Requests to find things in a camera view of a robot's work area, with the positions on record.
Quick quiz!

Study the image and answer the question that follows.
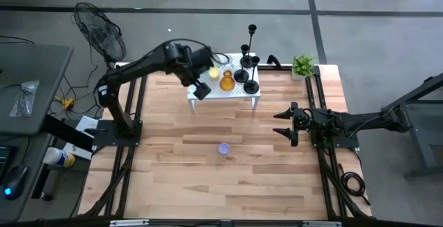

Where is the dark metal stand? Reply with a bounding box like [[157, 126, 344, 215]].
[[380, 71, 443, 179]]

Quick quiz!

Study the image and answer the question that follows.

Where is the black computer mouse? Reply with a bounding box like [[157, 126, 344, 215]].
[[1, 164, 29, 201]]

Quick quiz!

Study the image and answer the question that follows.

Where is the silver bracket plate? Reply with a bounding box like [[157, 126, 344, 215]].
[[109, 219, 150, 227], [302, 220, 343, 227]]

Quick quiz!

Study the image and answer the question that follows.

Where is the white yellow wipes canister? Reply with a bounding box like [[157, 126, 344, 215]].
[[43, 146, 76, 168]]

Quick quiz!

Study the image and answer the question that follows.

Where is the grey side desk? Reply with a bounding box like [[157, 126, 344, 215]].
[[0, 42, 75, 136]]

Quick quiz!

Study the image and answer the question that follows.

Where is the coiled black cable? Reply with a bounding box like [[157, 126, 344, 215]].
[[337, 163, 372, 207]]

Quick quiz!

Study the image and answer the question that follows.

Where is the white paper sheet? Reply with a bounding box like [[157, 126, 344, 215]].
[[75, 115, 100, 134], [63, 141, 95, 161]]

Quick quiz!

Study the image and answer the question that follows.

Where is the white perforated shelf riser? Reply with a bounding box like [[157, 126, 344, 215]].
[[184, 52, 261, 112]]

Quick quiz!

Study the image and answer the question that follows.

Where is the black clamp handle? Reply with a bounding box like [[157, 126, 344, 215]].
[[266, 54, 283, 69]]

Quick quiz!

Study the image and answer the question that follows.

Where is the yellow candle jar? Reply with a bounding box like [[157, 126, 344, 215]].
[[208, 66, 222, 82]]

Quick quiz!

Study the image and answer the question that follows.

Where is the amber ribbed glass candle holder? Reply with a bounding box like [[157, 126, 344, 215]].
[[219, 69, 237, 92]]

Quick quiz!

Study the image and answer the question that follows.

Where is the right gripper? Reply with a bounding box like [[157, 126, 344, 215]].
[[272, 101, 312, 147]]

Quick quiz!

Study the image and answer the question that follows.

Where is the green plant in white pot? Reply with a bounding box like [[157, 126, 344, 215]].
[[291, 53, 318, 82]]

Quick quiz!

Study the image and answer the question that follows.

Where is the purple candle jar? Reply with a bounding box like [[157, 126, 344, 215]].
[[217, 142, 232, 156]]

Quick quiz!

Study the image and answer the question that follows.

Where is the clear plastic bag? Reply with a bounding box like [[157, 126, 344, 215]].
[[9, 80, 41, 118]]

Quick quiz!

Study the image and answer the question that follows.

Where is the short black candlestick holder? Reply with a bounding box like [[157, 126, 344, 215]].
[[233, 44, 251, 84]]

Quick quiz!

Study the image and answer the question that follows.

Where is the tall black candlestick holder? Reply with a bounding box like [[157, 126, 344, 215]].
[[238, 24, 257, 69]]

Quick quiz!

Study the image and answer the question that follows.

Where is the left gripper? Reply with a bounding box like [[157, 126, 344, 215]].
[[181, 46, 214, 100]]

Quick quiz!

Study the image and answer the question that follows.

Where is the black floor cable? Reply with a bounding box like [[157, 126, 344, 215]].
[[51, 35, 121, 116]]

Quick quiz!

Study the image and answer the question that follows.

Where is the yellow power plug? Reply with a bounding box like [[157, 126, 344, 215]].
[[55, 96, 76, 111]]

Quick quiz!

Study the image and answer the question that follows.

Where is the black floor fan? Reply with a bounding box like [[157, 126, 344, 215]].
[[71, 1, 127, 69]]

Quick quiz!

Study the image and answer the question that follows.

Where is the laptop screen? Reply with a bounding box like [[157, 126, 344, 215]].
[[0, 145, 12, 185]]

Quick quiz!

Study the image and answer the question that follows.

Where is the medium black candlestick holder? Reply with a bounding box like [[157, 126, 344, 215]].
[[243, 55, 261, 96]]

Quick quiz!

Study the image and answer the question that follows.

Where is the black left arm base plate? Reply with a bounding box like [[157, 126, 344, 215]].
[[92, 119, 143, 148]]

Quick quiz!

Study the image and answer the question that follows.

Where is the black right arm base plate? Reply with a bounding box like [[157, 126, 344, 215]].
[[309, 120, 361, 149]]

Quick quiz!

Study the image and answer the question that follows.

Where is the grey desk top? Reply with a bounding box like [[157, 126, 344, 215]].
[[0, 132, 53, 223]]

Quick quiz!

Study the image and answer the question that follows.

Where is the black desk leg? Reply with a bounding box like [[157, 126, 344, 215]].
[[30, 166, 65, 202]]

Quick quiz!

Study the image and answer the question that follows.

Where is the black rectangular box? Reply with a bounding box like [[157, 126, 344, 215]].
[[42, 114, 97, 152]]

